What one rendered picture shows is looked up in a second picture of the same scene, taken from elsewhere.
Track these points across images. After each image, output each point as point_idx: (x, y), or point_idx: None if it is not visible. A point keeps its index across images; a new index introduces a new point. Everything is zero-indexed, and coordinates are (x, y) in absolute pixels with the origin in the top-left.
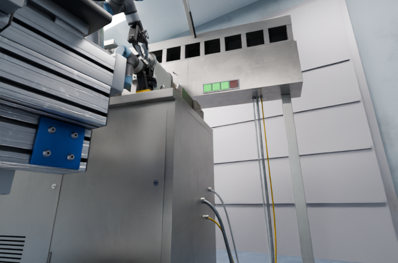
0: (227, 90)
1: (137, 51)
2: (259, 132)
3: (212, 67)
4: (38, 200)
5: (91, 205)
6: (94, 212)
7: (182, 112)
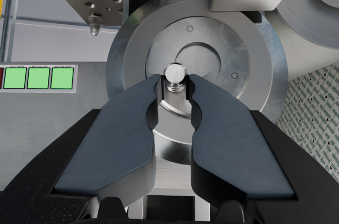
0: (12, 63)
1: (239, 113)
2: (10, 3)
3: (42, 140)
4: None
5: None
6: None
7: None
